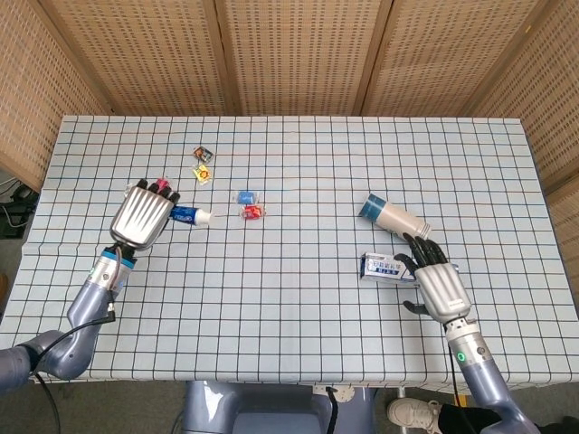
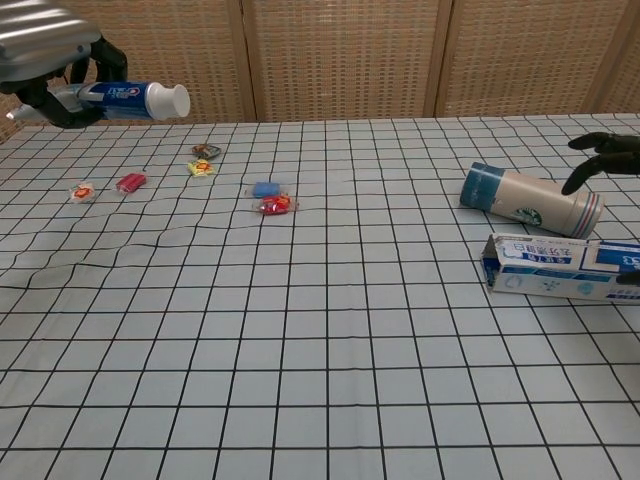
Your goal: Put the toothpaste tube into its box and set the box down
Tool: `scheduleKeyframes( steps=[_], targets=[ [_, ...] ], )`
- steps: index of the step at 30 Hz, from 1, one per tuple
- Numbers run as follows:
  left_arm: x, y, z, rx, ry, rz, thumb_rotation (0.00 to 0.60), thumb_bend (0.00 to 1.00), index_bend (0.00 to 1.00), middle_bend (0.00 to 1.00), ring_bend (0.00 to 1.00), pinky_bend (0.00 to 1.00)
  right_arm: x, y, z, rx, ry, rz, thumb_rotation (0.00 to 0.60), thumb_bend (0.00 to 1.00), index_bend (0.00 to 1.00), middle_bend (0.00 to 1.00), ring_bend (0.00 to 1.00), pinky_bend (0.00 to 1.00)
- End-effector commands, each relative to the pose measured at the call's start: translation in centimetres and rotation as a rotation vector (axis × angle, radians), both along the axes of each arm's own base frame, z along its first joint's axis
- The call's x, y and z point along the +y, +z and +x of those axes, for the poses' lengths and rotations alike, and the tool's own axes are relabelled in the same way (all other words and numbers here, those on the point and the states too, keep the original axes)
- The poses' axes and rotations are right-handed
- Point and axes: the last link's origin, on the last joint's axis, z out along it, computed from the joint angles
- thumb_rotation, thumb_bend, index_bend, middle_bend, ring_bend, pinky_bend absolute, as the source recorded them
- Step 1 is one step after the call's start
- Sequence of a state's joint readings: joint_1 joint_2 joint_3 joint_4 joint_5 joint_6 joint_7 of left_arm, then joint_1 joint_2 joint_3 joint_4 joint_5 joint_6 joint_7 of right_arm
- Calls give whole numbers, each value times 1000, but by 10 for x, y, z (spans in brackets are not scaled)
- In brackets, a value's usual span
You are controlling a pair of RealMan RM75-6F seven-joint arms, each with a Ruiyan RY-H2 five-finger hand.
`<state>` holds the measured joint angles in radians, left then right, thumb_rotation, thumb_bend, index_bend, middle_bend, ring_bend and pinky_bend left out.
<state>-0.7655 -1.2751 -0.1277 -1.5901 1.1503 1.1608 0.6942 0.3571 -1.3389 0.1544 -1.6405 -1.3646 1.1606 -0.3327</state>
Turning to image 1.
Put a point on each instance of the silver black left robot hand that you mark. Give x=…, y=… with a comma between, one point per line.
x=140, y=217

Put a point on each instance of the red candy packet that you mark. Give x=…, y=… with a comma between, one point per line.
x=252, y=212

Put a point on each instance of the black trouser leg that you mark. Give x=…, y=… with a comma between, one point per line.
x=470, y=420

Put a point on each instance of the white black checkered tablecloth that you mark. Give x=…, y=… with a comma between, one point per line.
x=289, y=294

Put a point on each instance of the woven wooden folding screen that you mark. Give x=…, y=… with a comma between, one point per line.
x=298, y=54

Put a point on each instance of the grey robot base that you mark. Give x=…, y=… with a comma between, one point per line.
x=271, y=409

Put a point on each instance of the white sneaker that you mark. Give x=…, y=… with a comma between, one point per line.
x=414, y=413

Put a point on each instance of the small blue white tube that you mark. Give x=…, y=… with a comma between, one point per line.
x=190, y=215

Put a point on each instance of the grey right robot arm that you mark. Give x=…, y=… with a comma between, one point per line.
x=484, y=380

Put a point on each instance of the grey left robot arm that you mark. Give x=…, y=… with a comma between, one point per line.
x=86, y=312

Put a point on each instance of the pink candy packet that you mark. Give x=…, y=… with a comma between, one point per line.
x=162, y=184

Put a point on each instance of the white power strip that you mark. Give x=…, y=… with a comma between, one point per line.
x=346, y=393

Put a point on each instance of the white orange candy packet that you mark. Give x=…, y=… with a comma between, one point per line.
x=127, y=190

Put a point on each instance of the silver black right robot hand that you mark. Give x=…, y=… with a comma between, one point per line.
x=443, y=289

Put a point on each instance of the blue white toothpaste box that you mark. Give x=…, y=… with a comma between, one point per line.
x=384, y=269

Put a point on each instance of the dark candy packet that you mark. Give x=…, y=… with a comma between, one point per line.
x=202, y=153

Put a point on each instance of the blue candy packet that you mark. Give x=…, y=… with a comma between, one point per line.
x=246, y=197

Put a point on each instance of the beige blue tumbler bottle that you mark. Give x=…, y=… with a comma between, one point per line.
x=398, y=219

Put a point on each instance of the yellow candy packet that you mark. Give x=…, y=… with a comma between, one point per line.
x=202, y=173

